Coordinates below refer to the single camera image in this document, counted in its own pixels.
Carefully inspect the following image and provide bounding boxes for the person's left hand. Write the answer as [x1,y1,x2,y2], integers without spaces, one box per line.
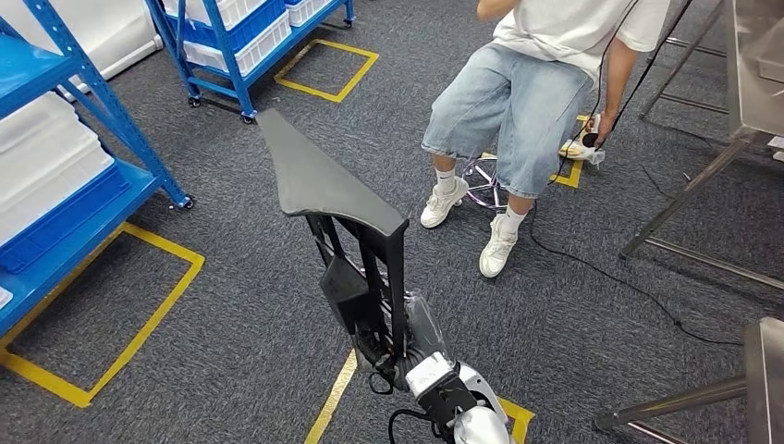
[589,112,617,150]

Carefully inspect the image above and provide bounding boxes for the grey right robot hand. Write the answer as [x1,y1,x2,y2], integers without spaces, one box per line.
[353,290,453,393]

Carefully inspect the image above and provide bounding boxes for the black plastic plate part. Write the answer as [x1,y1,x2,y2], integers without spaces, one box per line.
[255,107,411,372]

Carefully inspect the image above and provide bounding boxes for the stainless steel workbench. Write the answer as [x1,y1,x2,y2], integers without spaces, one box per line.
[593,315,784,444]

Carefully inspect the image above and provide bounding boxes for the blue metal shelf rack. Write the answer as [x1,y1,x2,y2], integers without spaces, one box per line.
[143,0,358,126]
[0,0,196,339]

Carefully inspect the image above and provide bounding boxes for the plastic bag with yellow contents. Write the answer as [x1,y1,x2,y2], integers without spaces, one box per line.
[558,112,607,167]

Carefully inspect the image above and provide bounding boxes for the person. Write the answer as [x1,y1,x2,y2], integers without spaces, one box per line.
[419,0,673,280]

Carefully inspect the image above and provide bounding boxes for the chrome stool base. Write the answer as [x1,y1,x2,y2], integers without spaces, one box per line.
[460,154,514,214]

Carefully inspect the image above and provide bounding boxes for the stainless steel table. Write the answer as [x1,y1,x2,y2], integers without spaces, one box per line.
[617,0,784,294]

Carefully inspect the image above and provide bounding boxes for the white plastic bin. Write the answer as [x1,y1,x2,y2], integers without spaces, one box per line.
[162,0,268,31]
[286,0,336,29]
[0,129,103,197]
[0,92,80,157]
[0,155,116,246]
[183,10,293,79]

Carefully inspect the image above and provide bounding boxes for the black controller cable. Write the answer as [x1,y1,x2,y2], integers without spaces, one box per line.
[546,0,698,188]

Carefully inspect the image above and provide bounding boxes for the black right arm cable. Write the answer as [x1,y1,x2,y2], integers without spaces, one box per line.
[367,367,446,444]

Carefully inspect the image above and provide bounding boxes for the black floor cable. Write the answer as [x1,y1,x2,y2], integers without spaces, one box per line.
[525,202,747,348]

